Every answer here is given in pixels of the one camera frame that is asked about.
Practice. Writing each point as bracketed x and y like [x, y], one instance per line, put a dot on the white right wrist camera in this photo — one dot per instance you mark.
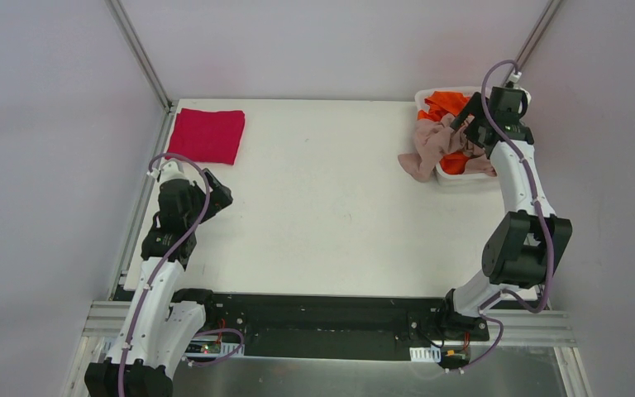
[513, 82]

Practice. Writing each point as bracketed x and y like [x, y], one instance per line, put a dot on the orange t-shirt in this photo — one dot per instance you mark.
[439, 104]

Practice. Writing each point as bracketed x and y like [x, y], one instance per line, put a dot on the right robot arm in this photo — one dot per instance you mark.
[526, 247]

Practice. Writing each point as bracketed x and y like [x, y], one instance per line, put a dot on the left corner aluminium post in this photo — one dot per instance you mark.
[128, 31]

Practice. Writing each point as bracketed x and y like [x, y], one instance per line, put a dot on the corner aluminium post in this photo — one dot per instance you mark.
[539, 30]
[128, 31]

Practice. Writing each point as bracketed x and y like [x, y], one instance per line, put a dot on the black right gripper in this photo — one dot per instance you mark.
[474, 125]

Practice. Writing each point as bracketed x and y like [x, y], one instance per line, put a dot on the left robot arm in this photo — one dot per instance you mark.
[156, 330]

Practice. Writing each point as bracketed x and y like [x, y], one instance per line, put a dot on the beige pink printed t-shirt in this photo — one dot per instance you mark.
[437, 146]

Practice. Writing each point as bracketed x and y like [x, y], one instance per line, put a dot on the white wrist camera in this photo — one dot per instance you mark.
[513, 82]
[169, 170]

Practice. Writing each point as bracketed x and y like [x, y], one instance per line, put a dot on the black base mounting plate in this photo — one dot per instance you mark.
[327, 327]

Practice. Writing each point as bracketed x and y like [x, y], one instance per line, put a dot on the white plastic laundry basket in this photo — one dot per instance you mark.
[442, 176]

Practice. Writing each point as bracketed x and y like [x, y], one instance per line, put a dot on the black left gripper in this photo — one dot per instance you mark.
[207, 200]

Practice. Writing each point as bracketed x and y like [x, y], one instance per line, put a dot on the folded red t-shirt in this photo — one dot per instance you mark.
[208, 137]

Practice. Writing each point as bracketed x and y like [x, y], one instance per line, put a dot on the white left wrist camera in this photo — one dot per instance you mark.
[169, 170]

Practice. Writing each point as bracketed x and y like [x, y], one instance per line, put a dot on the aluminium frame rail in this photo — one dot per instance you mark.
[204, 343]

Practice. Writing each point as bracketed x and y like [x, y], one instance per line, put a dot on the right corner aluminium post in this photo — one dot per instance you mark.
[539, 30]

